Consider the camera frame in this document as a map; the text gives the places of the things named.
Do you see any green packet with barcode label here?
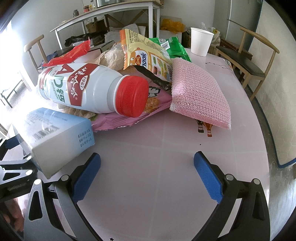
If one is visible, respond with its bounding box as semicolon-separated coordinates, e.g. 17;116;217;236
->
148;37;192;63

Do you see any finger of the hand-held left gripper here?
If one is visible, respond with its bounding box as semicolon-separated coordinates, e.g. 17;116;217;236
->
0;136;21;160
0;155;35;186

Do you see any light blue carton box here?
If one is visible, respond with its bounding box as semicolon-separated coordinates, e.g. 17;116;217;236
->
11;107;96;179

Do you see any pink mesh sponge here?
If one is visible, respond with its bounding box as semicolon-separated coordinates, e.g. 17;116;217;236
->
169;57;232;130

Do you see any white paper cup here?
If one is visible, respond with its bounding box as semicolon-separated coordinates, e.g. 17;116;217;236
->
190;27;215;57

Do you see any yellow snack packet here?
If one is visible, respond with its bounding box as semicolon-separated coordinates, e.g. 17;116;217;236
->
119;29;173;82

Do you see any white desk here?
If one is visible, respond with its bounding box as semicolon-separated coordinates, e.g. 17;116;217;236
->
50;0;162;50

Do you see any dark brown wrapper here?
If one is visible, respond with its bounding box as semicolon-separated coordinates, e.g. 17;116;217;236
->
134;65;172;92

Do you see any white bottle with red cap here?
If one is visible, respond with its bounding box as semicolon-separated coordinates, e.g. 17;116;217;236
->
37;63;149;118

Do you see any pink snack packet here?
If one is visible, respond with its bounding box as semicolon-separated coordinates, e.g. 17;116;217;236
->
90;86;173;132

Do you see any black and grey box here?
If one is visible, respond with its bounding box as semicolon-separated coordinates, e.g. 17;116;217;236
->
89;40;116;54

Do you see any yellow bag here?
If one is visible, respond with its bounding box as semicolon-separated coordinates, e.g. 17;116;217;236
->
161;19;185;32

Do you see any crumpled beige paper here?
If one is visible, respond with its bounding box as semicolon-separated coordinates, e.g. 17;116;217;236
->
96;44;126;70

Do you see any clear plastic bag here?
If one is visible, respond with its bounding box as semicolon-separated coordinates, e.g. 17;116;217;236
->
201;22;221;44

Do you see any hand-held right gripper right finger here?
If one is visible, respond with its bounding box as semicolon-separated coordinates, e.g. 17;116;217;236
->
194;151;271;241

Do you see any wooden chair with dark seat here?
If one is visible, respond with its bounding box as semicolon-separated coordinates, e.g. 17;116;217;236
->
215;27;280;101

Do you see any dark metal bench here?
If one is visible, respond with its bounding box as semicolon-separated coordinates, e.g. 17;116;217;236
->
0;79;26;108

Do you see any white sack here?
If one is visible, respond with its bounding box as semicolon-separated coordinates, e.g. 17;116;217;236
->
105;23;146;42

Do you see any black cloth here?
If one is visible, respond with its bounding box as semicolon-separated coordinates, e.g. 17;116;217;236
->
65;32;107;45

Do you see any silver fridge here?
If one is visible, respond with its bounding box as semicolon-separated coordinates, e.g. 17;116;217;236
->
225;0;263;47

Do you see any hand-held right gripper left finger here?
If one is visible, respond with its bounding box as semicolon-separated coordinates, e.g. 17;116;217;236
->
23;152;101;241

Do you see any red wrapper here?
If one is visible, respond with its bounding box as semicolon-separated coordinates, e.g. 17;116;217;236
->
42;37;91;66

